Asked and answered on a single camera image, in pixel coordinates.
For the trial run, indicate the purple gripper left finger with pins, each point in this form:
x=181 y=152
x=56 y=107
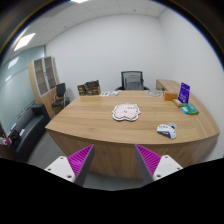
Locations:
x=75 y=167

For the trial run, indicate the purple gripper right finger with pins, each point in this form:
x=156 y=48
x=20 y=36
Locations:
x=153 y=166

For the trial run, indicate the white blue computer mouse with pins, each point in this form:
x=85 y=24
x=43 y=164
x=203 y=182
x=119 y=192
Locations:
x=167 y=130

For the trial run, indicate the pink cartoon mouse pad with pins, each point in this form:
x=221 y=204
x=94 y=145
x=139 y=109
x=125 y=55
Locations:
x=128 y=112

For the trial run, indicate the large wooden office desk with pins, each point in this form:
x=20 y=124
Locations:
x=87 y=120

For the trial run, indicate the black leather sofa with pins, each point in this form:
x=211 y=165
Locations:
x=28 y=131

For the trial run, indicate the blue small packet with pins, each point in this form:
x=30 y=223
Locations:
x=185 y=110

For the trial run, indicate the green packet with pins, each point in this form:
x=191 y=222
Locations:
x=191 y=109

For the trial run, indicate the orange small box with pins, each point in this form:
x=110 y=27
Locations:
x=170 y=96

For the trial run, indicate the round grey coaster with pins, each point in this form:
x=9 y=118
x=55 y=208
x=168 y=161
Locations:
x=155 y=93

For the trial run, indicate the small brown box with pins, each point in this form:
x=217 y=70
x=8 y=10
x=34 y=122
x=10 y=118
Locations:
x=81 y=90

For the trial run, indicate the black visitor chair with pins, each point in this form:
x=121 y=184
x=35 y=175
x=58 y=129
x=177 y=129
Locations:
x=61 y=98

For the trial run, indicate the dark cardboard box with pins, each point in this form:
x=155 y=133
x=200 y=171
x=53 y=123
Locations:
x=93 y=87

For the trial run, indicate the purple standing sign card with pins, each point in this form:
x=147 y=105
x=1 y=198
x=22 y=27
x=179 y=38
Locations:
x=183 y=96

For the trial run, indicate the grey mesh office chair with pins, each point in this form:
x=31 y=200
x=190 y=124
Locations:
x=132 y=80

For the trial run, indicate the wooden glass-door cabinet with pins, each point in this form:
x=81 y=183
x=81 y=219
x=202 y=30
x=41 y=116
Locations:
x=43 y=79

